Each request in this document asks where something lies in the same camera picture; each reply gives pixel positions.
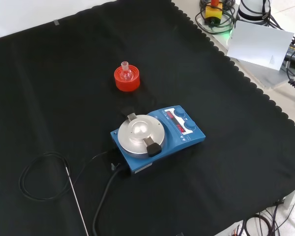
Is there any clear round-bottom flask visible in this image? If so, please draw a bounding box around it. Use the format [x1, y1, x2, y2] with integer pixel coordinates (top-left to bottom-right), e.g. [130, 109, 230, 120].
[120, 61, 132, 82]

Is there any blue-base heater with steel plate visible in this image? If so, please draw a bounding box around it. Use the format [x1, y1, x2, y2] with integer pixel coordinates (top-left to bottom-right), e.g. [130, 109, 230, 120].
[110, 105, 207, 176]

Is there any black bench cloth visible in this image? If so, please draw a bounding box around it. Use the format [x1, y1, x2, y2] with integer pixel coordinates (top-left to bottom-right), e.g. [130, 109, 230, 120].
[0, 0, 295, 236]

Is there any steel temperature probe rod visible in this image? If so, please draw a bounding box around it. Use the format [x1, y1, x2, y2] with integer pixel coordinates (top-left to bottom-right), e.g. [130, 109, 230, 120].
[65, 166, 89, 236]

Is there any yellow stop button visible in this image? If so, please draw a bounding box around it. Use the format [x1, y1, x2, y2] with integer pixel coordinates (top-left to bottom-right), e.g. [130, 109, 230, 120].
[204, 0, 223, 26]

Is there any pale board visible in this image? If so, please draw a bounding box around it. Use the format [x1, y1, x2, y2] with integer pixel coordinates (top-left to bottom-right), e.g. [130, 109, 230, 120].
[226, 20, 295, 72]

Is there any orange flask support ring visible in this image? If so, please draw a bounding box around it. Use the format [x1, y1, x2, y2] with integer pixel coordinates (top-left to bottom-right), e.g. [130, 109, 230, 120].
[114, 65, 141, 92]

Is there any thick black power cable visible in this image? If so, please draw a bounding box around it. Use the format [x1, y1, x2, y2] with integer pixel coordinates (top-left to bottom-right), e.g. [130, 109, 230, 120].
[92, 167, 128, 236]

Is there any black stop button cable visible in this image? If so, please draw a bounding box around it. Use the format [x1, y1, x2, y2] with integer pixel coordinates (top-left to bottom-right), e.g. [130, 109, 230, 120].
[195, 0, 237, 35]

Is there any thin black probe cable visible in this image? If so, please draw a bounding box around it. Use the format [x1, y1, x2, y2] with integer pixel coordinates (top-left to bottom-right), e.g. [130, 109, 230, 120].
[19, 150, 114, 200]

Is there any black floor cable bundle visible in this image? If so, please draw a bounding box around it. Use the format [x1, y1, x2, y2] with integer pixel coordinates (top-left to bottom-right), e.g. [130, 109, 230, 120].
[232, 204, 295, 236]

